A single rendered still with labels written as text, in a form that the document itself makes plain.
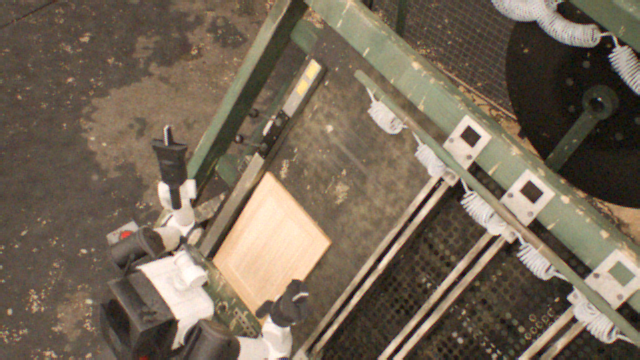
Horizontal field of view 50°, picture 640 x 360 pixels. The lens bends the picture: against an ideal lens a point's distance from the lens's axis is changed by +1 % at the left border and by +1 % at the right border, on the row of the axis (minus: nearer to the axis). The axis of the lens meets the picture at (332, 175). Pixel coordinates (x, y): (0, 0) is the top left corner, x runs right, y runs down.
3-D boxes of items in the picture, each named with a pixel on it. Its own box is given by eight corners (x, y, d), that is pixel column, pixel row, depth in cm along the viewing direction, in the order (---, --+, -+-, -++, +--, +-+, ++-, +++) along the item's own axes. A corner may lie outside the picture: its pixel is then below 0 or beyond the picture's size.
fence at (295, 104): (205, 247, 282) (198, 249, 278) (319, 59, 238) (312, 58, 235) (212, 256, 280) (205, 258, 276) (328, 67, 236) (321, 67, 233)
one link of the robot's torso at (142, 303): (125, 408, 216) (157, 340, 196) (73, 325, 229) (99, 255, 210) (202, 370, 238) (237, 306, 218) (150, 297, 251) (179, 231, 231)
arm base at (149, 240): (136, 277, 237) (116, 281, 226) (122, 244, 239) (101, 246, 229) (171, 258, 233) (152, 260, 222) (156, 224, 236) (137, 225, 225)
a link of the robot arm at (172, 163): (158, 130, 228) (163, 159, 236) (144, 147, 221) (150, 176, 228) (193, 137, 225) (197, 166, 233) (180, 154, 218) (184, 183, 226)
